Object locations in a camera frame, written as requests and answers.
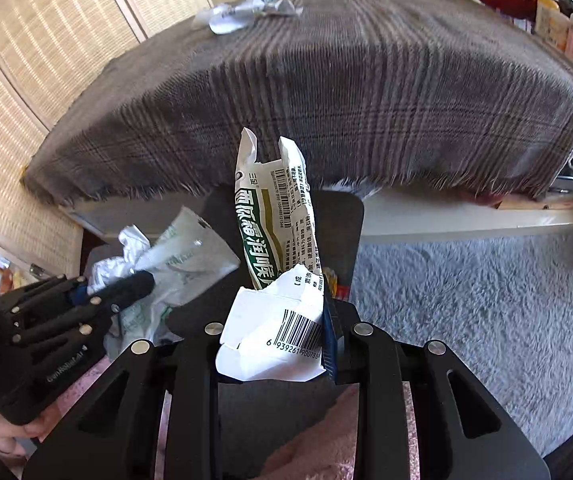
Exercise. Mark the bamboo folding screen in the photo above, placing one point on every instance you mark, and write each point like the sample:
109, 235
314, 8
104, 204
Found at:
41, 60

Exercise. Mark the black bin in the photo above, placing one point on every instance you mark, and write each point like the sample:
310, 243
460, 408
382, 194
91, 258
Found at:
339, 230

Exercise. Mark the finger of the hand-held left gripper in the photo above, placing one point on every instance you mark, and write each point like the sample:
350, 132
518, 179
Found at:
126, 287
51, 295

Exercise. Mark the plaid blanket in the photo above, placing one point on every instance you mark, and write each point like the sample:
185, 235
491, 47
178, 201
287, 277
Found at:
341, 100

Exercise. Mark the white green medicine box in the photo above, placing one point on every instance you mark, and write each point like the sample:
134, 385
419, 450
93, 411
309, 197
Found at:
271, 220

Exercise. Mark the clear plastic wrapper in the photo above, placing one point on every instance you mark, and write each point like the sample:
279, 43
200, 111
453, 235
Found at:
186, 255

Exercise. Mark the pink fleece clothing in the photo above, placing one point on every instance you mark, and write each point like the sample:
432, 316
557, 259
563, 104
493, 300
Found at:
316, 452

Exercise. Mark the person's left hand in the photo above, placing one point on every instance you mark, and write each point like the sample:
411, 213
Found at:
14, 435

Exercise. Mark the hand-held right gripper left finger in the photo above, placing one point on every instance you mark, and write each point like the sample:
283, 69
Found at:
196, 360

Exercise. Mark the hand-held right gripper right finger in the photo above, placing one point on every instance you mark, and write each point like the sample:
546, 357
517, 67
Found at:
331, 340

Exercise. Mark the yellow capped bottle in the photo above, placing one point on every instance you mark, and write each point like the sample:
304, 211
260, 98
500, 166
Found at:
551, 25

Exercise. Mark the crushed clear plastic bottle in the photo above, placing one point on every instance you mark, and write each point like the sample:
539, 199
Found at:
239, 14

